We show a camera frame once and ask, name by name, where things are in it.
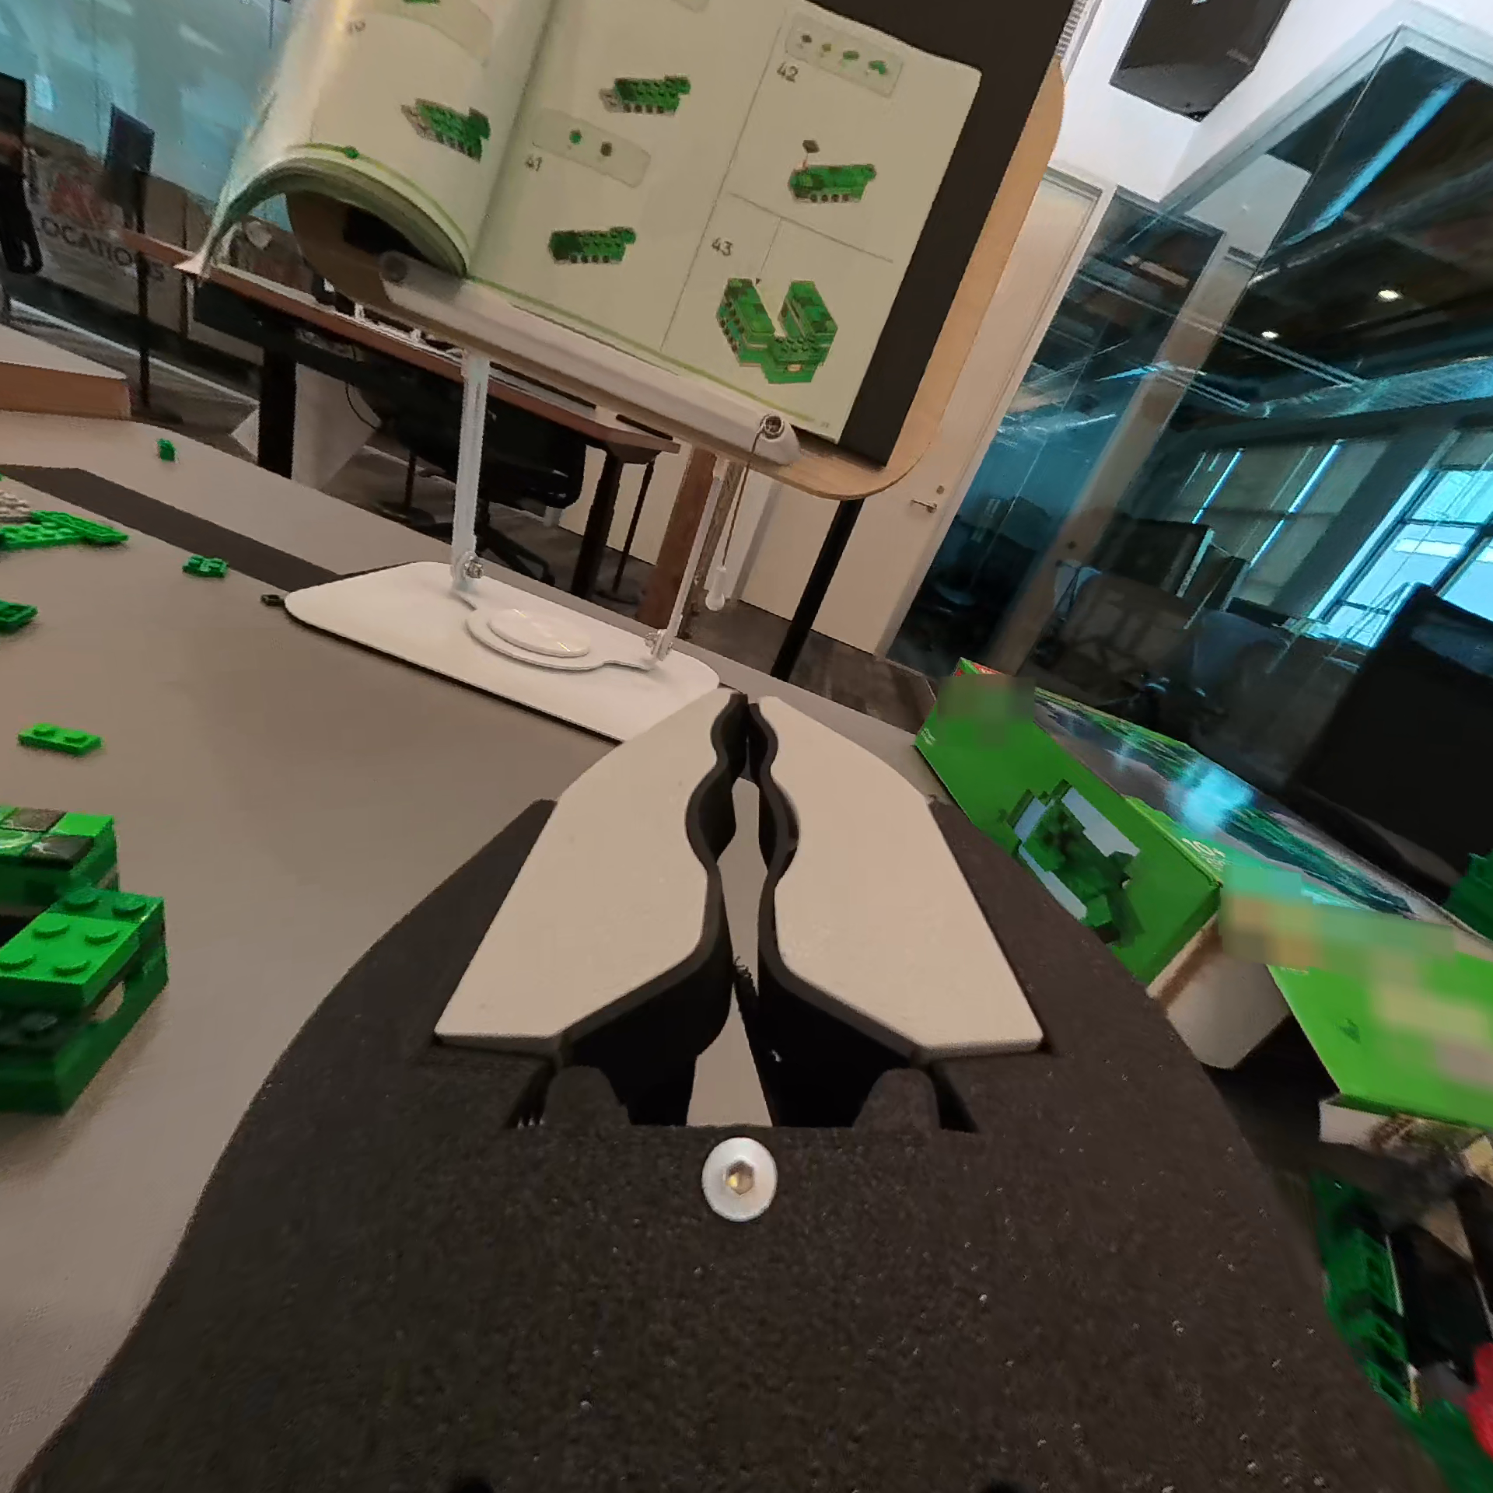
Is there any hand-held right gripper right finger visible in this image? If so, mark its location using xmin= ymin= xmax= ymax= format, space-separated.
xmin=754 ymin=698 xmax=1046 ymax=1128

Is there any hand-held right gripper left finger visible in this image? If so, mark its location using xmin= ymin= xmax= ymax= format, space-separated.
xmin=433 ymin=688 xmax=747 ymax=1126

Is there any green brick set box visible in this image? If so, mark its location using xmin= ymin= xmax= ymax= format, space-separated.
xmin=916 ymin=657 xmax=1493 ymax=1126

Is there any white book stand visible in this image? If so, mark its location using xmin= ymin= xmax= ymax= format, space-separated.
xmin=282 ymin=0 xmax=1069 ymax=743
xmin=175 ymin=234 xmax=684 ymax=608

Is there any black office chair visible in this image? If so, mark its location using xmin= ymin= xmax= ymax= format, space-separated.
xmin=378 ymin=379 xmax=589 ymax=568
xmin=1288 ymin=581 xmax=1493 ymax=903

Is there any large green brick assembly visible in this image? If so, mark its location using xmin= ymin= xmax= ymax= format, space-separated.
xmin=0 ymin=803 xmax=172 ymax=1116

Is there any white door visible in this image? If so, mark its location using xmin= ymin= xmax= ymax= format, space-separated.
xmin=889 ymin=169 xmax=1103 ymax=670

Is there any blurred green brick heap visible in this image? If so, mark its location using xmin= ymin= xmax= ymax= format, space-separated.
xmin=1316 ymin=1167 xmax=1493 ymax=1493

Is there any open brick instruction booklet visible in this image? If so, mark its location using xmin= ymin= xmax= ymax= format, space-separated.
xmin=192 ymin=0 xmax=982 ymax=444

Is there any table with wooden edge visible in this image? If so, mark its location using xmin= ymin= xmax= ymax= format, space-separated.
xmin=0 ymin=324 xmax=130 ymax=422

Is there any black floor stand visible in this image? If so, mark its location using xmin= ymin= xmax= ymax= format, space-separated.
xmin=100 ymin=101 xmax=157 ymax=409

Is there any black ceiling speaker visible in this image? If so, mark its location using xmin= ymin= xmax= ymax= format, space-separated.
xmin=1111 ymin=0 xmax=1292 ymax=122

